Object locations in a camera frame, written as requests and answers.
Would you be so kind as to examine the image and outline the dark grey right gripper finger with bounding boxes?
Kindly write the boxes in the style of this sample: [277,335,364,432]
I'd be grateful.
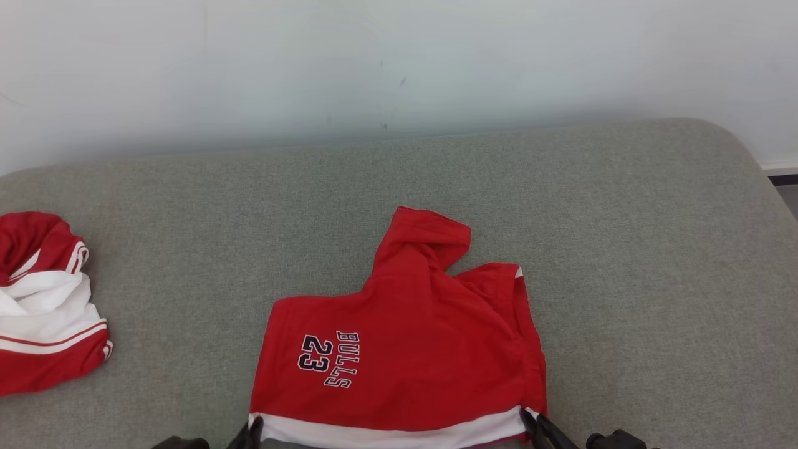
[537,413,579,449]
[521,408,546,449]

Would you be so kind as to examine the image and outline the red Bulls shorts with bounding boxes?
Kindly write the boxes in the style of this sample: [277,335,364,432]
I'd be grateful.
[248,206,549,449]

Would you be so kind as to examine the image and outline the red and white jersey shirt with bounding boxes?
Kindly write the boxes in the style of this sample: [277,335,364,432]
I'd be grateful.
[0,212,114,397]

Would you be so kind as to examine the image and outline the grey fabric sofa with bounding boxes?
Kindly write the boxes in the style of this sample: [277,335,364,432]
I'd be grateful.
[0,118,798,449]

